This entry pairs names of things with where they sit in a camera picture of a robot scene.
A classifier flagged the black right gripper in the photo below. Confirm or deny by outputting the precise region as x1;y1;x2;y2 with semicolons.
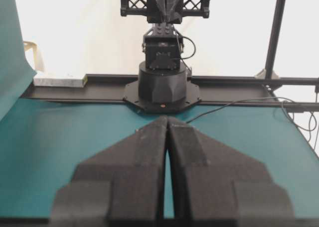
120;0;210;23

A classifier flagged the black vertical frame post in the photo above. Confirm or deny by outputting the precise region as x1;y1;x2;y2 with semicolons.
265;0;286;80

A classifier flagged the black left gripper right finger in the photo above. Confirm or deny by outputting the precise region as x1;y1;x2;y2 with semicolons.
167;117;295;227

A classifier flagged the black USB cable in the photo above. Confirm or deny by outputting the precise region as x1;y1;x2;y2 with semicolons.
185;99;292;124

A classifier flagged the black right camera cable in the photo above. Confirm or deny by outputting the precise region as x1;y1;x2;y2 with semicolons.
178;35;197;63

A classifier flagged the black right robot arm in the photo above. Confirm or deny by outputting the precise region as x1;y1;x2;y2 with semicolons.
121;0;210;113

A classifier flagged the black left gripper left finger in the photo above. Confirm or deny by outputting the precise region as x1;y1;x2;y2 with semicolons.
50;116;166;227

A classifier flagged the white foam block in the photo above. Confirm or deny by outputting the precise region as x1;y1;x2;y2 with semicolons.
33;76;88;88

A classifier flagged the black aluminium frame rail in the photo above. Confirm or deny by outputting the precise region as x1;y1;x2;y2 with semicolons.
21;75;319;114

